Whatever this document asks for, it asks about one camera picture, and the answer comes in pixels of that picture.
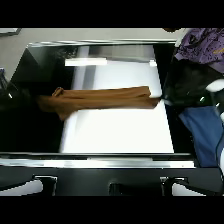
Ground black garment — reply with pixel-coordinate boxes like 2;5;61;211
162;54;224;118

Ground blue garment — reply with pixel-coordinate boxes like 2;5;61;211
178;106;224;168

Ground brown trousers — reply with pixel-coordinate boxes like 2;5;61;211
35;85;161;122

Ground purple garment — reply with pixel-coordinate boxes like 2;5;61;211
173;28;224;75

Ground silver frame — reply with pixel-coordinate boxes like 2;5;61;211
0;153;201;197

